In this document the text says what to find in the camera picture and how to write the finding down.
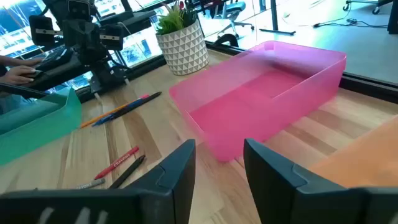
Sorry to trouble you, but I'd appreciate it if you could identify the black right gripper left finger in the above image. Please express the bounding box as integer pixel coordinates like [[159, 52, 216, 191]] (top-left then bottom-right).
[[126, 139, 197, 224]]

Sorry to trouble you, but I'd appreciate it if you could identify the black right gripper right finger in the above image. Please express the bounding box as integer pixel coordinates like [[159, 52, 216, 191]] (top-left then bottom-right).
[[243, 138, 363, 224]]

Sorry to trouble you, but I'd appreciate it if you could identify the black pen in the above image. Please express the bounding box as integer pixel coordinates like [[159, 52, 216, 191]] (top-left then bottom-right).
[[108, 154, 146, 190]]

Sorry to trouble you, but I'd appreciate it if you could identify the red crayon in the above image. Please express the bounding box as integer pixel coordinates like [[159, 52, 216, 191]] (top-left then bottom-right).
[[94, 145, 140, 180]]

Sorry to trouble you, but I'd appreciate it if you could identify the orange pencil with pink eraser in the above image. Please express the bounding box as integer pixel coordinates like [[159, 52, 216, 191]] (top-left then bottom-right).
[[80, 94, 150, 129]]

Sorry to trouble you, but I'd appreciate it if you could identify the grey crayon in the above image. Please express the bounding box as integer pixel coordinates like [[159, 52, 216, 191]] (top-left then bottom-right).
[[74, 177, 106, 190]]

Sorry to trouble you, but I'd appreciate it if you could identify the blue pen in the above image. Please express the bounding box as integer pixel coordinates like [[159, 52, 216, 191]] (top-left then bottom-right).
[[92, 96, 147, 128]]

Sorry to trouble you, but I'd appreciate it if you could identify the black pencil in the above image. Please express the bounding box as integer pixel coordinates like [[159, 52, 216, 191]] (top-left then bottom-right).
[[110, 91, 162, 121]]

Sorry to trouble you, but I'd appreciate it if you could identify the person's hand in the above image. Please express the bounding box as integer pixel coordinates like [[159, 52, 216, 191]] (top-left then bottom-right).
[[0, 57, 44, 68], [0, 65, 40, 85]]

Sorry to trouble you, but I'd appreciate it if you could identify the pink translucent plastic bin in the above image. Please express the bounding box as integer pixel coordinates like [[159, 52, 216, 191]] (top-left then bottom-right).
[[169, 40, 348, 162]]

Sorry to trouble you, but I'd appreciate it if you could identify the orange translucent plastic bin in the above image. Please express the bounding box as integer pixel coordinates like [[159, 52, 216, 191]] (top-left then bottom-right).
[[309, 114, 398, 189]]

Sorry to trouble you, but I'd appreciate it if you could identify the green translucent plastic bin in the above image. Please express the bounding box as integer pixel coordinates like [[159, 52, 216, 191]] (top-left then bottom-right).
[[0, 88, 82, 166]]

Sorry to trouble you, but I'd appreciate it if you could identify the succulent in white geometric pot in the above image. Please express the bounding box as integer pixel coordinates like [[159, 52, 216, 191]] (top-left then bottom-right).
[[154, 0, 210, 76]]

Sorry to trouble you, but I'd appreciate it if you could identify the blue office chair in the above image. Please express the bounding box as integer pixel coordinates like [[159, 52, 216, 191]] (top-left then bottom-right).
[[214, 0, 256, 40]]

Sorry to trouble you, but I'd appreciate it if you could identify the black floor stand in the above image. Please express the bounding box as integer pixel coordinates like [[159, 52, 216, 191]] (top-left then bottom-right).
[[259, 0, 296, 35]]

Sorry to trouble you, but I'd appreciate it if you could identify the black wheeled base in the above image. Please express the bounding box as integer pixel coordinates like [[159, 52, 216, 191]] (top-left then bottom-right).
[[341, 0, 382, 15]]

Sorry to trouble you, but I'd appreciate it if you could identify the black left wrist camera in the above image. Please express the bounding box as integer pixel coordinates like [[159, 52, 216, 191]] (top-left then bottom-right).
[[67, 0, 91, 19]]

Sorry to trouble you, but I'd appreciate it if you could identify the black floor cable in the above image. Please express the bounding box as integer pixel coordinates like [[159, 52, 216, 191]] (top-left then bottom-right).
[[312, 18, 389, 29]]

